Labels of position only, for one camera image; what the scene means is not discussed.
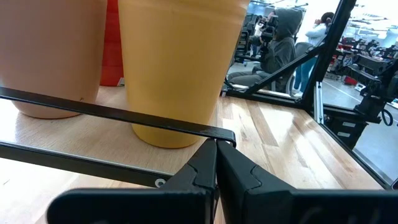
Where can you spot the yellow tall cup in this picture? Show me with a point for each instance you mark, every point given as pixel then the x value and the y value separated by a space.
pixel 177 62

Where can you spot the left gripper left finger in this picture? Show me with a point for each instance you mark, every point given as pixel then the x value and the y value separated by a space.
pixel 186 199

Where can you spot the red ribbed cup white label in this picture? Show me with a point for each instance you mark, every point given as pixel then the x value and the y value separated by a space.
pixel 112 46

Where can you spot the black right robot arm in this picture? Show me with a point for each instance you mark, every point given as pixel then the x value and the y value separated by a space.
pixel 373 102

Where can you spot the black aluminium rig frame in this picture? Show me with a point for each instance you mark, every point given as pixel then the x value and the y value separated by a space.
pixel 323 62

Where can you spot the terracotta tall cup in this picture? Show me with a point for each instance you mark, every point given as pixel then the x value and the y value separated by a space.
pixel 53 46

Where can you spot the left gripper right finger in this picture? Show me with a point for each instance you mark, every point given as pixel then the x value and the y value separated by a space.
pixel 264 202

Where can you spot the person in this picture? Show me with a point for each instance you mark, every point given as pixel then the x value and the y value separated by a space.
pixel 315 32
pixel 280 49

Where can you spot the black control box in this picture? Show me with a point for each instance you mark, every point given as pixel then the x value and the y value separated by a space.
pixel 345 133

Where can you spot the wooden shelf black metal frame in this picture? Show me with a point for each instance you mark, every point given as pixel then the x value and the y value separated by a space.
pixel 93 140

